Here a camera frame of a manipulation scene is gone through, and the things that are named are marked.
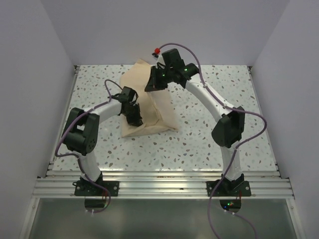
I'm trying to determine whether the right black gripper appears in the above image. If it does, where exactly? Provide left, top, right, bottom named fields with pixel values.
left=145, top=66, right=173, bottom=93

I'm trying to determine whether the beige cloth drape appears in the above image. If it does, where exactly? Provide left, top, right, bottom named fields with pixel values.
left=120, top=59, right=179, bottom=137

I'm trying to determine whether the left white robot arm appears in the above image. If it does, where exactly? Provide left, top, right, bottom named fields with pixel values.
left=55, top=87, right=143, bottom=196

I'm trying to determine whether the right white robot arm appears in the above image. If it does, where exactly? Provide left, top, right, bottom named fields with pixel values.
left=145, top=48, right=245, bottom=196

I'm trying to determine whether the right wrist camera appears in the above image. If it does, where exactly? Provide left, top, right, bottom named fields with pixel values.
left=152, top=48, right=160, bottom=58

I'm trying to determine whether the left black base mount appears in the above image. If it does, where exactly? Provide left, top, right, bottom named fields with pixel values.
left=72, top=180, right=120, bottom=197

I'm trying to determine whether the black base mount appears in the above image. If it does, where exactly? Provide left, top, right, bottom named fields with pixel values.
left=72, top=180, right=120, bottom=197
left=206, top=180, right=252, bottom=197

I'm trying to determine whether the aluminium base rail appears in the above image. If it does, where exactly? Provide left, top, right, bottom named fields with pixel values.
left=32, top=171, right=294, bottom=199

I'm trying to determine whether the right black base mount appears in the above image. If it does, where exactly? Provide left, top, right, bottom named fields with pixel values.
left=206, top=180, right=252, bottom=197

